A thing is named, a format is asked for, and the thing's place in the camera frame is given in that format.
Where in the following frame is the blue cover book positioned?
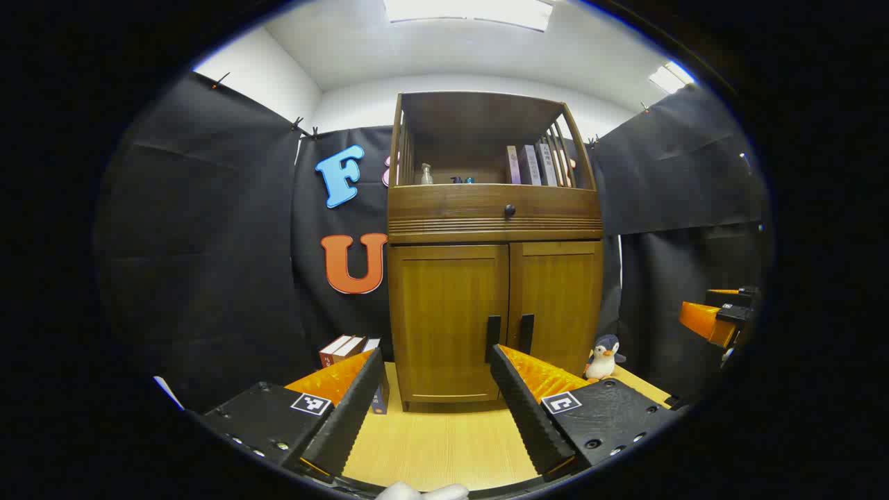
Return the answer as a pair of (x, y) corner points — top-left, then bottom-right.
(362, 337), (390, 416)

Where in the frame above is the wooden shoe cabinet door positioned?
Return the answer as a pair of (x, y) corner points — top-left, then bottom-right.
(508, 240), (604, 376)
(388, 244), (510, 404)

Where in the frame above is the wooden double-door shoe cabinet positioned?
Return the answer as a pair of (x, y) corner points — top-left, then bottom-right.
(385, 90), (605, 415)

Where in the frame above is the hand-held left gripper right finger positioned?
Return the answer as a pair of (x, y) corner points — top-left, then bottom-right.
(486, 344), (681, 483)

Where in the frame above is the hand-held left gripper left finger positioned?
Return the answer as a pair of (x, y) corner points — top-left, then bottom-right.
(201, 347), (390, 483)

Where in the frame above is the penguin plush toy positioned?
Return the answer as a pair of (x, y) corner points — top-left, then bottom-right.
(583, 334), (627, 381)

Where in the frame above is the ceiling light panel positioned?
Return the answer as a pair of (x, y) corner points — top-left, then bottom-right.
(649, 60), (697, 95)

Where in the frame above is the black backdrop cloth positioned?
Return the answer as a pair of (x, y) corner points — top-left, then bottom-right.
(94, 69), (773, 414)

